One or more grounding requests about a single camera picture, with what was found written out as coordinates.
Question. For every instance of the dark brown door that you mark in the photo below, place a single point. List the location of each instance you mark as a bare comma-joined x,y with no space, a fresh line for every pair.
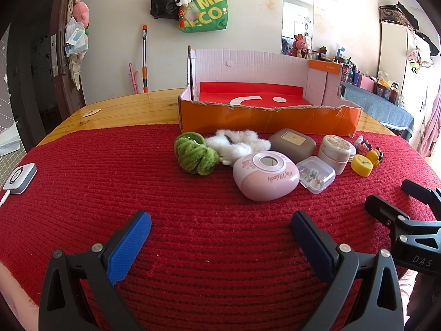
38,41

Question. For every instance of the yellow bottle cap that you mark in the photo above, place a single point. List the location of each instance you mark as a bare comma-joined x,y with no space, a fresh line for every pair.
361,165

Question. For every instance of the pink hanging garment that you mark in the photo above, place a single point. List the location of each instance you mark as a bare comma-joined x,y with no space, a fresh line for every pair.
432,127

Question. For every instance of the wall mirror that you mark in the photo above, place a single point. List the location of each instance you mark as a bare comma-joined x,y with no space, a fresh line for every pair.
298,10

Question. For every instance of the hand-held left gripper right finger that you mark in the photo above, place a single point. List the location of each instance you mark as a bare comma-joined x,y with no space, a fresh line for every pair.
310,248

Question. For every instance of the white square charger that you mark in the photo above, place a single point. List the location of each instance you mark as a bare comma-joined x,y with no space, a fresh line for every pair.
19,177

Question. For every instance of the pink storage box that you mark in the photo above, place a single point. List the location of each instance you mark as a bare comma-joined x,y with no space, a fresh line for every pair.
366,83

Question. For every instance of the small beige tag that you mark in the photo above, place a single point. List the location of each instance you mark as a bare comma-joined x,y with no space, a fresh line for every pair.
91,112

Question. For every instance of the red tassel charm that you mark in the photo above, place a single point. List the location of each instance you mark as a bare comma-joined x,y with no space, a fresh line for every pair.
181,19

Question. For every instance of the clear plastic bag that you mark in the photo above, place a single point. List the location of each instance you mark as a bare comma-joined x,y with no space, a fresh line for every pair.
75,38

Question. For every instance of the orange cardboard box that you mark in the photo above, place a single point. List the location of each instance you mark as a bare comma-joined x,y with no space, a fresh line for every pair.
258,120

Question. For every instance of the white round lid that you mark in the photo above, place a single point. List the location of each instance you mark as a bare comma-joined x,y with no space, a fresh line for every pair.
352,151

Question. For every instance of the person's left leg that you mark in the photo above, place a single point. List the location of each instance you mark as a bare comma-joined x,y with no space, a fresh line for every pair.
17,303

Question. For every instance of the pink round case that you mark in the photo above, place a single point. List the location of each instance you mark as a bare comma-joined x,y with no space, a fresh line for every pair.
262,186

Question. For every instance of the dark bottle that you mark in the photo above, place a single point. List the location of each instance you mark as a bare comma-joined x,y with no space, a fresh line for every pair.
394,92

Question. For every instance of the red knitted mat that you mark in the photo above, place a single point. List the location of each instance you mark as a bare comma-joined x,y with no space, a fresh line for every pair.
206,220

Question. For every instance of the green tote bag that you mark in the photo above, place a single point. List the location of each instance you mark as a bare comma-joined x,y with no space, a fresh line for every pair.
206,13

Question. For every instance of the leopard print bag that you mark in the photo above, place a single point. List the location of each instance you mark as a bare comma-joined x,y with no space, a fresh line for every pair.
396,15

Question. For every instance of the pink and yellow figurine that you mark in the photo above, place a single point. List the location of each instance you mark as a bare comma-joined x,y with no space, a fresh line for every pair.
373,157

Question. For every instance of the green chenille scrunchie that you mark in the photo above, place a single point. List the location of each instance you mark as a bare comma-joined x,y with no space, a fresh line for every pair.
196,155

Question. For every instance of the blue letter ornament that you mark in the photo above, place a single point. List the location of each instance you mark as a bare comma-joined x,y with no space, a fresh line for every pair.
340,54

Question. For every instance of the beige cloth bag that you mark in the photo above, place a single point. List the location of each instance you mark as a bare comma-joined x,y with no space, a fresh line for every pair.
75,70

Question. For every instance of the small potted figure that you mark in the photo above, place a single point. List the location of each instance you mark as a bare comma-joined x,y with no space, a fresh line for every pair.
323,51

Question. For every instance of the white round jar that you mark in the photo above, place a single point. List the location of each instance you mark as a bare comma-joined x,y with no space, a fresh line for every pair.
332,158

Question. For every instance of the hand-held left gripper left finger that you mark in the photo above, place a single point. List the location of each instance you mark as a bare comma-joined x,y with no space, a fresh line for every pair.
131,244

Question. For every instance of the white fluffy star hair clip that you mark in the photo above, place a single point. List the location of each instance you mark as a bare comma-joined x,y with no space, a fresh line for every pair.
237,148

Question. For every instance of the black hat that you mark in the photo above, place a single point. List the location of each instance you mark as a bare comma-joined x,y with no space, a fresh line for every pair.
427,43

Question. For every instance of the red patterned tumbler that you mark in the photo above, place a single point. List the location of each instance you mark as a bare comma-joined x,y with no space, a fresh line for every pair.
345,72

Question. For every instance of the white wardrobe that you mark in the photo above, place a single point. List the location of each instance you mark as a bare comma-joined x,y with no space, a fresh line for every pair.
392,51

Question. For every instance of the blue cloth covered table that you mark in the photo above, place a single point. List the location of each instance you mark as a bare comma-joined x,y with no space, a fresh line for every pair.
379,110

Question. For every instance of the red paper box liner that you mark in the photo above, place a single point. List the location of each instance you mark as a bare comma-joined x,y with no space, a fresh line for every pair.
220,93

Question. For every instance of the pink plastic hanger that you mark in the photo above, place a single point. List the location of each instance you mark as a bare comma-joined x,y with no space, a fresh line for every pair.
133,79

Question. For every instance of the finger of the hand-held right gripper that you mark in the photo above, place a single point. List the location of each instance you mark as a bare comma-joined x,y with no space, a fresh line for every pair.
382,210
418,189

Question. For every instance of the hanging wardrobe ornaments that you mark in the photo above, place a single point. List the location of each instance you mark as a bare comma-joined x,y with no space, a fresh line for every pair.
418,58

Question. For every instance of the small clear plastic box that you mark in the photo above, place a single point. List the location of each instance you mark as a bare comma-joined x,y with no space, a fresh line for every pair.
315,176

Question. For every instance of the person's right leg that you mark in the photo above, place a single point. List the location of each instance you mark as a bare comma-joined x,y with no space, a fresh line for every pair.
410,300

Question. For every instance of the pink rabbit plush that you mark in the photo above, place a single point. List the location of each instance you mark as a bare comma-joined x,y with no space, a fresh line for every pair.
299,45

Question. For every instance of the person's leg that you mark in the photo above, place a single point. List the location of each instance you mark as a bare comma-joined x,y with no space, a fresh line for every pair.
410,300
17,303

